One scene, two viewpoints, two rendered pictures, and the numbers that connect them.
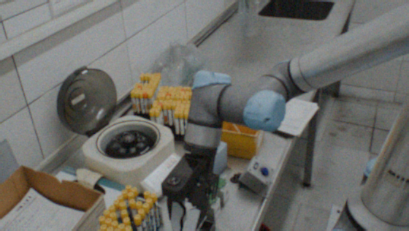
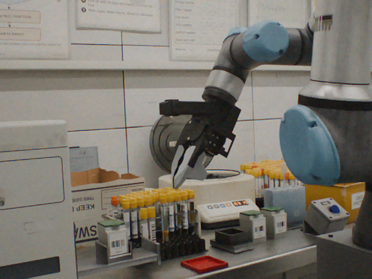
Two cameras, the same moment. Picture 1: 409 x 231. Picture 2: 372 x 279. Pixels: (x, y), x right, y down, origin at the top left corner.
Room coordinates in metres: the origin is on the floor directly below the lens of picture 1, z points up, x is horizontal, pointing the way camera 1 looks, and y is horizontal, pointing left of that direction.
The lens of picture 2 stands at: (-0.30, -0.46, 1.18)
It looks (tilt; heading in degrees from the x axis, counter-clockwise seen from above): 3 degrees down; 28
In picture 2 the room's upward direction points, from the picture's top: 3 degrees counter-clockwise
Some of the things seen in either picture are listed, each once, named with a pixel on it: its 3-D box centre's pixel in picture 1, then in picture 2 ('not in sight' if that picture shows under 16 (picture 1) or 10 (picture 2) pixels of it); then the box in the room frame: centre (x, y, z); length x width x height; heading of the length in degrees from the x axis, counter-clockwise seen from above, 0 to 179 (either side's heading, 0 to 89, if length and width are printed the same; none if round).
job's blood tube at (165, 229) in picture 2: not in sight; (165, 228); (0.62, 0.08, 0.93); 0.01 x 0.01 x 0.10; 60
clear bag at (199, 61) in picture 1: (188, 56); not in sight; (1.67, -0.07, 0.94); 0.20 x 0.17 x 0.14; 133
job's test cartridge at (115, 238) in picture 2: not in sight; (113, 241); (0.44, 0.09, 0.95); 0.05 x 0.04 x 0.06; 60
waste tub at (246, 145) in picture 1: (240, 134); (338, 199); (1.07, -0.20, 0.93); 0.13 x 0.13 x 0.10; 65
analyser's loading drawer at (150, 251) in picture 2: not in sight; (102, 257); (0.42, 0.10, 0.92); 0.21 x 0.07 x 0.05; 150
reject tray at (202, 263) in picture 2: not in sight; (204, 264); (0.57, -0.03, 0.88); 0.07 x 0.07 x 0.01; 60
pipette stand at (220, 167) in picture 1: (213, 163); (285, 207); (0.93, -0.09, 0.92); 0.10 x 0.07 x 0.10; 142
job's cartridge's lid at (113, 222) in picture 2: not in sight; (111, 224); (0.44, 0.09, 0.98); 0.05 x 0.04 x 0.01; 60
